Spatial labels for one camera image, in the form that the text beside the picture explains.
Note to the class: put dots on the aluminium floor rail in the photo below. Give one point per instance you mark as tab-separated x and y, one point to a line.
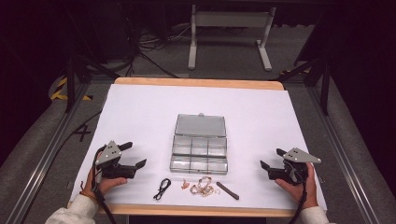
47	152
342	152

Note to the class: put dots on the clear plastic compartment box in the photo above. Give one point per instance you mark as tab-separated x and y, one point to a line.
199	146

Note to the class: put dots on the dark brown hair clip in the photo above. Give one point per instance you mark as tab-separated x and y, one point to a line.
227	190

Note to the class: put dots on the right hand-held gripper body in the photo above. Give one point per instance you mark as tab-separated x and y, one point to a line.
299	156

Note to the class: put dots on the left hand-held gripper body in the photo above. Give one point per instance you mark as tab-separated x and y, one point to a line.
109	154

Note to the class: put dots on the person's right hand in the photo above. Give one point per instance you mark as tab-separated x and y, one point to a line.
303	193

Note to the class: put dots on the small rose gold earring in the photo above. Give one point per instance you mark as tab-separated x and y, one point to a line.
185	185

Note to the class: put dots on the white metal desk frame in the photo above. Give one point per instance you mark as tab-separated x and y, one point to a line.
230	19

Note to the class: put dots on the person's left hand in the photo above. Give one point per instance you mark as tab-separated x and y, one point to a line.
107	184

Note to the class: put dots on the white paper sheet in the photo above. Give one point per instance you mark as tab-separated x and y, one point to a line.
140	109

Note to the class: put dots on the black metal stand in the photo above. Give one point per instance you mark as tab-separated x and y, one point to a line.
325	93
70	87

